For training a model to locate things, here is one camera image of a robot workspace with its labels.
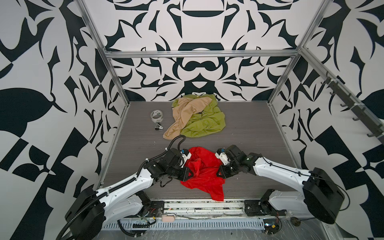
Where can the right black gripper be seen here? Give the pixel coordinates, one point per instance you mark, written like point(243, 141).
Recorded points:
point(223, 173)

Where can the white slotted cable duct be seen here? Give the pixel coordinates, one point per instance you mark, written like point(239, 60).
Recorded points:
point(200, 224)

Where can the pink eraser block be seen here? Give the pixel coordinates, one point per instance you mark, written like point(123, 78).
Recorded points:
point(168, 218)

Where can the black round plug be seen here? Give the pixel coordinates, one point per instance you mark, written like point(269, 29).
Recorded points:
point(295, 221)

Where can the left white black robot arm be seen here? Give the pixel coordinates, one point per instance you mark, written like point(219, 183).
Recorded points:
point(94, 209)

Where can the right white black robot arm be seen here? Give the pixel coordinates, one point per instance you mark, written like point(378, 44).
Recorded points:
point(314, 194)

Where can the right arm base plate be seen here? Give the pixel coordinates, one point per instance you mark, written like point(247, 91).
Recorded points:
point(261, 208)

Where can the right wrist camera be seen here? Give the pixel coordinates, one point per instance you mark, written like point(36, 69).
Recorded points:
point(222, 156)

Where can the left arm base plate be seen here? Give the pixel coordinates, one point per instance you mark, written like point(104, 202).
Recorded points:
point(154, 209)

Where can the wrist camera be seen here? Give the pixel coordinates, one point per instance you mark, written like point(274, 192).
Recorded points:
point(222, 156)
point(186, 155)

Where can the green cloth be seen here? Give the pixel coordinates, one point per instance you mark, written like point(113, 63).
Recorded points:
point(210, 121)

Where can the black wall hook rack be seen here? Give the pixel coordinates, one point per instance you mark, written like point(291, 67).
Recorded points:
point(352, 103)

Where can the beige cloth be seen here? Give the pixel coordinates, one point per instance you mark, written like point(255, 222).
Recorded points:
point(183, 112)

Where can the small electronics board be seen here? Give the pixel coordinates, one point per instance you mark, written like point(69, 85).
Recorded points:
point(272, 226)

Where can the red cloth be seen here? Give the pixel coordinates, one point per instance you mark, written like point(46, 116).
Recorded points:
point(204, 166)

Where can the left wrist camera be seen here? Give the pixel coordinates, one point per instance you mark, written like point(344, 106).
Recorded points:
point(186, 155)

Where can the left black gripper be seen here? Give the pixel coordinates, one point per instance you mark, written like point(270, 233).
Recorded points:
point(184, 177)

